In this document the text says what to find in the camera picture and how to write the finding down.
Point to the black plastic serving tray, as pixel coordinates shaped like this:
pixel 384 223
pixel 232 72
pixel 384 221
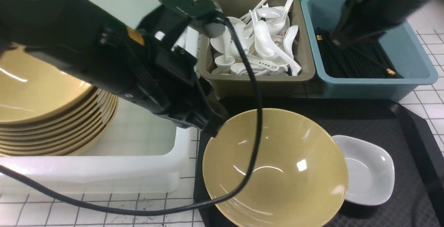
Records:
pixel 417 198

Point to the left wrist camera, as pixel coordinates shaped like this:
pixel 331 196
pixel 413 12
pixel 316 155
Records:
pixel 201 15

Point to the pile of black chopsticks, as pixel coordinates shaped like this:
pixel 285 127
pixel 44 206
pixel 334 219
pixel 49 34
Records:
pixel 339 63

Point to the stack of tan bowls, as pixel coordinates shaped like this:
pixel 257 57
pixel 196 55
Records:
pixel 45 112

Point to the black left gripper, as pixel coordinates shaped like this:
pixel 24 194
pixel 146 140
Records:
pixel 178 94

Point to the tan noodle bowl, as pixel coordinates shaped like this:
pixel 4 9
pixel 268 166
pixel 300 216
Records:
pixel 300 177

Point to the black chopstick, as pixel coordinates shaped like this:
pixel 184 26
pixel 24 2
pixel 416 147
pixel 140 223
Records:
pixel 387 69

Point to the large white plastic bin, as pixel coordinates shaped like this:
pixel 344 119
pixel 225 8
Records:
pixel 137 152

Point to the pile of white spoons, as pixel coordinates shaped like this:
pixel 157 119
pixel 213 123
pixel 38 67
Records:
pixel 263 60

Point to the white ceramic soup spoon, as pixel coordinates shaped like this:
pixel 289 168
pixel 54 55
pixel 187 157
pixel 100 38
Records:
pixel 263 35

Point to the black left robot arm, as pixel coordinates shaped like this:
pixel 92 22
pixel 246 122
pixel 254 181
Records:
pixel 81 39

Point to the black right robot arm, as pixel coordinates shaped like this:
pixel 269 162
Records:
pixel 363 20

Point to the small white sauce dish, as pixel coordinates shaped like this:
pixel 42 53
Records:
pixel 371 173

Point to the blue plastic chopstick bin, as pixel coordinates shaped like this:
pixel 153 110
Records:
pixel 400 44

